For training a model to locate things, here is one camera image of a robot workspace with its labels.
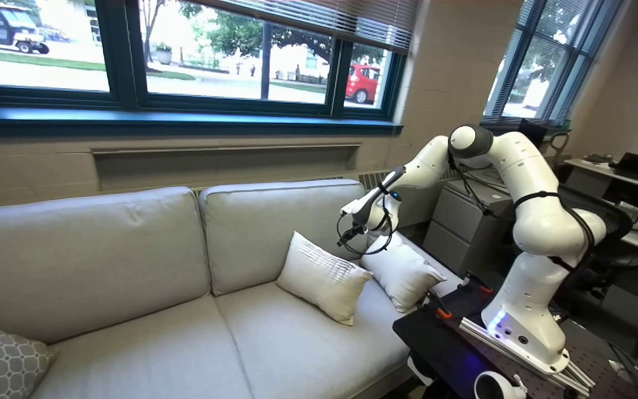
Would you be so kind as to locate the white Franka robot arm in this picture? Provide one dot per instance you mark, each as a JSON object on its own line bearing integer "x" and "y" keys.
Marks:
{"x": 542, "y": 229}

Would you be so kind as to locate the black office chair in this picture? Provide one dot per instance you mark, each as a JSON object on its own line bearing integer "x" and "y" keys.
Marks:
{"x": 619, "y": 217}

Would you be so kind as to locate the beige radiator cover with grille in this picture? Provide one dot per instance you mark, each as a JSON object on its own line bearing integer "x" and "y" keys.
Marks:
{"x": 370, "y": 179}

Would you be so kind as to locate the grey patterned pillow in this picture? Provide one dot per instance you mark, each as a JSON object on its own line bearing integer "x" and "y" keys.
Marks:
{"x": 0, "y": 367}

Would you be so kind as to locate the dark parked car outside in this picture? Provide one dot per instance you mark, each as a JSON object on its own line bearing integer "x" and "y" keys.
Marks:
{"x": 5, "y": 28}

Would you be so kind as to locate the black orange clamp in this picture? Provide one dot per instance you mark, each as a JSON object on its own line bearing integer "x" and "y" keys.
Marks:
{"x": 483, "y": 290}
{"x": 441, "y": 309}

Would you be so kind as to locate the plain white pillow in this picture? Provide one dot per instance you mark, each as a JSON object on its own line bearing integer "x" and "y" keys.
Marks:
{"x": 323, "y": 280}
{"x": 403, "y": 273}

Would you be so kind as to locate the silver robot base rail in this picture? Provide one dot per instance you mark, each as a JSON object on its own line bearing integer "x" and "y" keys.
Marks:
{"x": 511, "y": 355}

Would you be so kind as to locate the narrow light blue window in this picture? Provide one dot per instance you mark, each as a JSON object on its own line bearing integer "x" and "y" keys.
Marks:
{"x": 563, "y": 81}

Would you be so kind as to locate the black computer monitor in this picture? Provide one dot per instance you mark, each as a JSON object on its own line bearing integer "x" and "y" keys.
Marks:
{"x": 537, "y": 132}

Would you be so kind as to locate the wide teal framed window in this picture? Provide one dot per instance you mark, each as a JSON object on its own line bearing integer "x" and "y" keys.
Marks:
{"x": 123, "y": 52}

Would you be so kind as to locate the red vehicle outside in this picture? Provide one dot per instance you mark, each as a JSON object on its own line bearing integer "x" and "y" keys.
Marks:
{"x": 364, "y": 82}

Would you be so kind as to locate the grey drawer cabinet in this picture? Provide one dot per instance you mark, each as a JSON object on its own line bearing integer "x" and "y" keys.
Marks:
{"x": 467, "y": 222}

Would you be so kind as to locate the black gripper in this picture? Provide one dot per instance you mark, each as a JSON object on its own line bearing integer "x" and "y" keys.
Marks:
{"x": 354, "y": 225}

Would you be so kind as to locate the black robot table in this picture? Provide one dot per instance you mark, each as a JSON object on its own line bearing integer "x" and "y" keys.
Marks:
{"x": 437, "y": 347}

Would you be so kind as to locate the horizontal window blinds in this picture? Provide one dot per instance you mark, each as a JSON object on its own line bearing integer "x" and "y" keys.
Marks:
{"x": 364, "y": 18}

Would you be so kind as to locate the grey fabric couch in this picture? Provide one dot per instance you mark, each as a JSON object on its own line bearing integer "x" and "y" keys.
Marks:
{"x": 76, "y": 259}

